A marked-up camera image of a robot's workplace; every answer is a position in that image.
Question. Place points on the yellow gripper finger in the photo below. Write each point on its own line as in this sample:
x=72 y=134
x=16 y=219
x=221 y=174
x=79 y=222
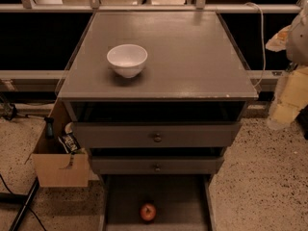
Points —
x=290 y=97
x=278 y=41

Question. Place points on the red apple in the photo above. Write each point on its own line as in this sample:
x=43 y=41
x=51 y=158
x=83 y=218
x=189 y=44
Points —
x=148 y=212

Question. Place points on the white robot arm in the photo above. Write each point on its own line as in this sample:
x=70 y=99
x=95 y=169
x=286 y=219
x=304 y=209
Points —
x=297 y=41

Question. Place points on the grey drawer cabinet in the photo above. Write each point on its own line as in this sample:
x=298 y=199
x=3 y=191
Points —
x=193 y=76

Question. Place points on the grey bottom drawer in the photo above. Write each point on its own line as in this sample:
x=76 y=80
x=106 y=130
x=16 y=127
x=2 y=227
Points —
x=182 y=202

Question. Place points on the grey drawer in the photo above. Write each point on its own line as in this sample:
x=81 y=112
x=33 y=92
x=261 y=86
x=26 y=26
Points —
x=98 y=135
x=155 y=165
x=182 y=202

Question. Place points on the grey middle drawer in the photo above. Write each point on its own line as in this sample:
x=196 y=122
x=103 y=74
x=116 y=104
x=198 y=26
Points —
x=155 y=165

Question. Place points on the grey top drawer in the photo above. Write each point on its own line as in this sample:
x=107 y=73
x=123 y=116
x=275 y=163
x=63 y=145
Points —
x=98 y=135

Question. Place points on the white ceramic bowl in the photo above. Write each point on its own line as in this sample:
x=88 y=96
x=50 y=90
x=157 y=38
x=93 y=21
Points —
x=127 y=60

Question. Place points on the black snack packet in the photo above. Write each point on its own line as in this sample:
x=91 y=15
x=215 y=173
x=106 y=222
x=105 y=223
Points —
x=68 y=140

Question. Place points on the cardboard box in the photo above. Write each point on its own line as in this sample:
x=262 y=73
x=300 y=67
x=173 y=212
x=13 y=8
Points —
x=55 y=168

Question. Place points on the dark bottle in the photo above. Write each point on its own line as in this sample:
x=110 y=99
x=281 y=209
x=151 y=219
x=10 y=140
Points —
x=49 y=132

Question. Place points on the metal frame rail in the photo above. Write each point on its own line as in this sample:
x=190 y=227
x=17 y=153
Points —
x=220 y=8

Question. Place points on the metal clamp bracket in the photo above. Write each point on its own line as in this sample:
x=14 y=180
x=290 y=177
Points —
x=10 y=110

